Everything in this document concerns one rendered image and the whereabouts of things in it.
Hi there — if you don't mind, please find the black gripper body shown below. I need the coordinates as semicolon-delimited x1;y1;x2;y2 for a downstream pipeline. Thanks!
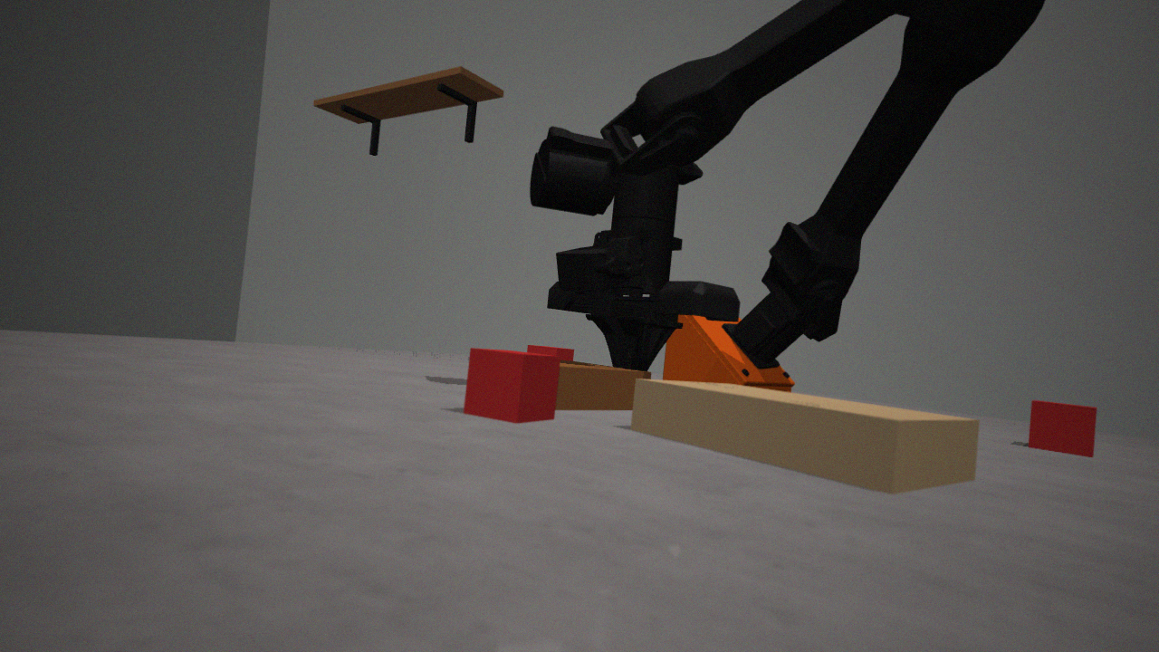
547;217;741;322

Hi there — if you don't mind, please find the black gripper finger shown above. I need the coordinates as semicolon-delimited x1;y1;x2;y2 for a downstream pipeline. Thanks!
617;316;683;371
586;314;625;368

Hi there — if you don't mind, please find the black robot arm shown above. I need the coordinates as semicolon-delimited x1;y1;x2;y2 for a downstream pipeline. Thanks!
530;0;1047;369

